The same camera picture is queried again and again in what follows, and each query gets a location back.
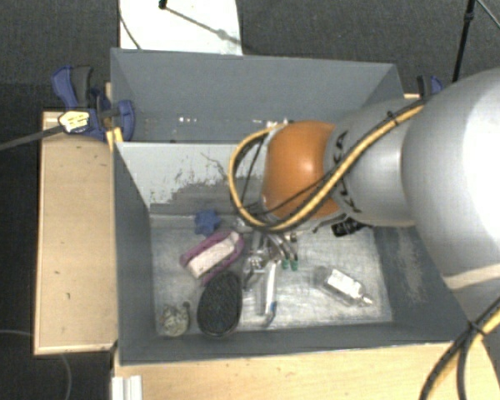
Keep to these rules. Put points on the purple and white brush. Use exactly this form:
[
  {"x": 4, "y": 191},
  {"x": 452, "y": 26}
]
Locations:
[{"x": 211, "y": 256}]

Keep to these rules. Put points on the black oval brush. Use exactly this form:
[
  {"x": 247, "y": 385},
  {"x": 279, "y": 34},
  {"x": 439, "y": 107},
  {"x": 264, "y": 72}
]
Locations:
[{"x": 219, "y": 304}]

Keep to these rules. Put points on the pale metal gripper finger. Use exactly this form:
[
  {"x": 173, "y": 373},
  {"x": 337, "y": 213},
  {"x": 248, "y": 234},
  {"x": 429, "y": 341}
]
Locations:
[
  {"x": 250, "y": 277},
  {"x": 270, "y": 286}
]

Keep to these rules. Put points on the black cylinder on white bracket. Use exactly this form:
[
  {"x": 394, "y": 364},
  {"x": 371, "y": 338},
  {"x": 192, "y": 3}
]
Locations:
[{"x": 346, "y": 227}]

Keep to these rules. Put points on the grey metal bin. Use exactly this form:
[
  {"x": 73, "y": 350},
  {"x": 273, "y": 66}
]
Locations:
[{"x": 183, "y": 86}]

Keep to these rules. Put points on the pale wood board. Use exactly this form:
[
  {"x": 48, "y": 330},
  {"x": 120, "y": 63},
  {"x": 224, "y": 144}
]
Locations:
[{"x": 75, "y": 240}]

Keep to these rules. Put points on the blue toy figure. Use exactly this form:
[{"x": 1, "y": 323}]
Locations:
[{"x": 206, "y": 221}]

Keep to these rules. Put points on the small grey-beige lump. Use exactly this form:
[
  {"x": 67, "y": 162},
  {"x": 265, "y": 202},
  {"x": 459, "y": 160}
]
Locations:
[{"x": 174, "y": 320}]

